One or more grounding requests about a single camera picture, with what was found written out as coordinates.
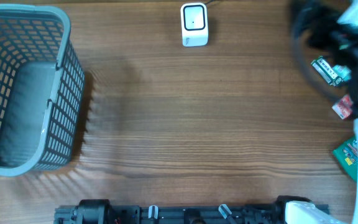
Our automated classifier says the red Kleenex tissue pack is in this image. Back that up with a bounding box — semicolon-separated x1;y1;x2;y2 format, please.
332;95;353;119

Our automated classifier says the green 3M gloves package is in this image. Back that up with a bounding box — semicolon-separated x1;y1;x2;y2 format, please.
333;136;358;182

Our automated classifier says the mint green wipes pack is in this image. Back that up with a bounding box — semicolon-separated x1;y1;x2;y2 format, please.
333;65;351;82

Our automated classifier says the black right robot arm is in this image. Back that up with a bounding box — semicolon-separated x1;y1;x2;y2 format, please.
289;1;358;223

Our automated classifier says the white barcode scanner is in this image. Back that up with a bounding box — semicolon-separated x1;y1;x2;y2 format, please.
180;2;209;47

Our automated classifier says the grey plastic mesh basket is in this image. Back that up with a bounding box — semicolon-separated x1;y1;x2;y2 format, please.
0;4;85;177

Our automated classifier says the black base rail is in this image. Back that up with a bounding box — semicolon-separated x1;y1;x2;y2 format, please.
53;199;285;224

